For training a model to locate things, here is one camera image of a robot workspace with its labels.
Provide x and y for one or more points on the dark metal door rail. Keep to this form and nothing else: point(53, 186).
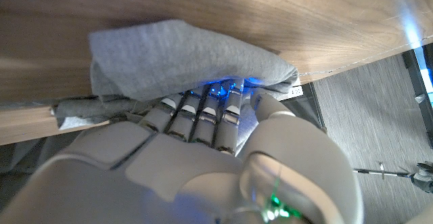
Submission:
point(417, 88)

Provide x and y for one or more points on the grey fabric shorts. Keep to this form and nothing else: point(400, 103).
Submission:
point(169, 58)

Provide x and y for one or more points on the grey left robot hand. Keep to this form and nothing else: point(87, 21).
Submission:
point(423, 180)

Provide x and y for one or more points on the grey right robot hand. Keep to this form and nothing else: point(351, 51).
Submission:
point(169, 176)

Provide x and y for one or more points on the black backdrop stand pole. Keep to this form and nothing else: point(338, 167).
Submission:
point(314, 109)

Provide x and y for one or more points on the white power strip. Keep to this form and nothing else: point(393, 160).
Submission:
point(296, 91)

